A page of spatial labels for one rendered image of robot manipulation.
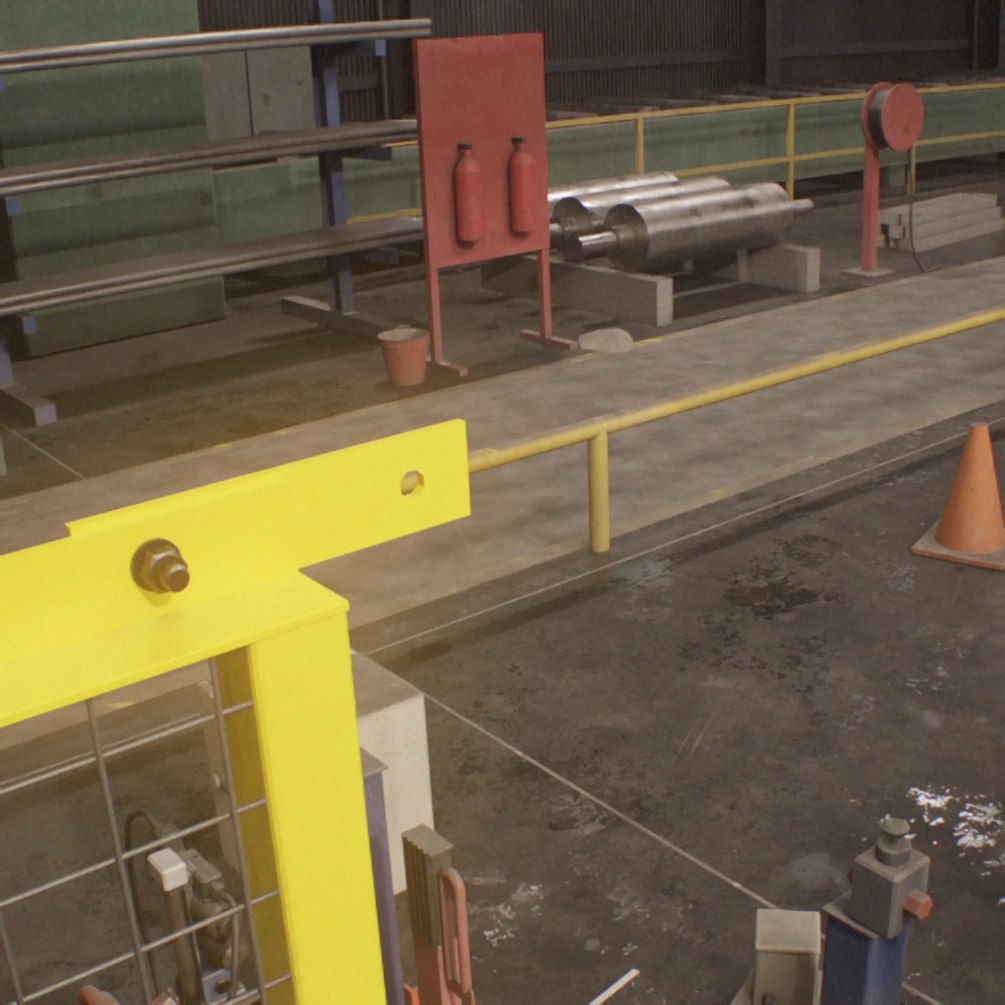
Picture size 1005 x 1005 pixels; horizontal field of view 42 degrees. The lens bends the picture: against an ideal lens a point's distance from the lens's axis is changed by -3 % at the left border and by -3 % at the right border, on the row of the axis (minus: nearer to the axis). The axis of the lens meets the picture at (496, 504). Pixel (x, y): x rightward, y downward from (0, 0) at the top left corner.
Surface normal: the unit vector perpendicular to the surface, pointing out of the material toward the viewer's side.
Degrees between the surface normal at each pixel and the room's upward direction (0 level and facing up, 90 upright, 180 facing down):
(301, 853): 90
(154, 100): 90
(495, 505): 0
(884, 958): 90
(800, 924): 0
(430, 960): 90
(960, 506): 77
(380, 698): 0
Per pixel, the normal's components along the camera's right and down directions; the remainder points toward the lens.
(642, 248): -0.79, 0.25
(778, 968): -0.19, 0.35
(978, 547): -0.04, 0.13
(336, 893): 0.61, 0.26
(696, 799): -0.04, -0.94
